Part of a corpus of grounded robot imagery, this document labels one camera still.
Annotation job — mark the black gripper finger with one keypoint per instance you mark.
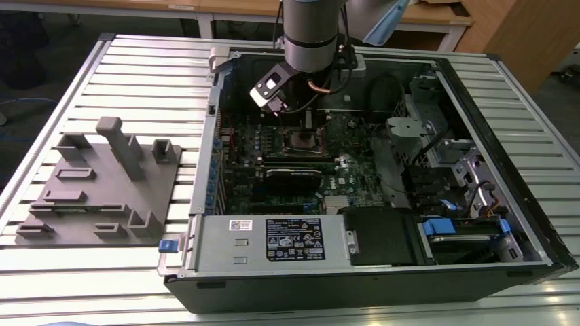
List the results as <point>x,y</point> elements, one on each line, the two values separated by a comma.
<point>308,122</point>

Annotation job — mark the CPU with silver top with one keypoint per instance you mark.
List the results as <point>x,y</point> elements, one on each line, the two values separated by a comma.
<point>294,143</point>

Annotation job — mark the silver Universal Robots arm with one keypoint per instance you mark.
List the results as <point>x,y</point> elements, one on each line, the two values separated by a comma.
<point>309,34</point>

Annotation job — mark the CPU socket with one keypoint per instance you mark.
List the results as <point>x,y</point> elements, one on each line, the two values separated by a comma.
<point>289,153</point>

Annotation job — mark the black RAM slot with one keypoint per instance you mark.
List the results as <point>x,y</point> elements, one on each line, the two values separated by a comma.
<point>298,164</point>

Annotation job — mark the black graphics card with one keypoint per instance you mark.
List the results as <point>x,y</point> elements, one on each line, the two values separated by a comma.
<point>292,181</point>

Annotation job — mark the green motherboard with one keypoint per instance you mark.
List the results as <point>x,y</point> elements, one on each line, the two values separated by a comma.
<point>357,176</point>

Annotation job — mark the metal drive cage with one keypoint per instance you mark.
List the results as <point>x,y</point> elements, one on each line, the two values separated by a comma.
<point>408,129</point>

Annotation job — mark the silver finned chipset heatsink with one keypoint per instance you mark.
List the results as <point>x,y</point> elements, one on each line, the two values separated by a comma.
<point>337,201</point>

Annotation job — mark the hard disk in blue carrier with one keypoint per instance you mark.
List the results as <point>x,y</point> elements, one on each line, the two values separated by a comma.
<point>438,225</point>

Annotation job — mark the silver power supply unit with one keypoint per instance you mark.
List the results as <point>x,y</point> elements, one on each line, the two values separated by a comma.
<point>217,251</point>

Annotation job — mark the grey plastic parts rack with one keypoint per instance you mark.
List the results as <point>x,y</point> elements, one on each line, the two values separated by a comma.
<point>113,190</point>

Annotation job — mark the blue case latch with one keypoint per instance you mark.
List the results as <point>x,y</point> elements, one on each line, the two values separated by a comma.
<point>168,246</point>

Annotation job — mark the black open PC case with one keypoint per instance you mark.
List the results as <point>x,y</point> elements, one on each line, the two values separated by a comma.
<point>317,295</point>

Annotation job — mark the wooden cabinet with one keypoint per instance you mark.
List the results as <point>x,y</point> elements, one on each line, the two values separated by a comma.
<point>521,34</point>

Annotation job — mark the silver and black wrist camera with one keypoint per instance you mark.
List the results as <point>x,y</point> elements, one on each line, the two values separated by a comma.
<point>264,91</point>

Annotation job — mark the black plastic bracket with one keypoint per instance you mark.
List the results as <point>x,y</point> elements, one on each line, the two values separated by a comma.
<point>425,183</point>

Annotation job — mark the wooden desk white frame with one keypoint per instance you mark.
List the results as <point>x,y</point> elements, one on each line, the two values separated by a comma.
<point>430,20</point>
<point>90,3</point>

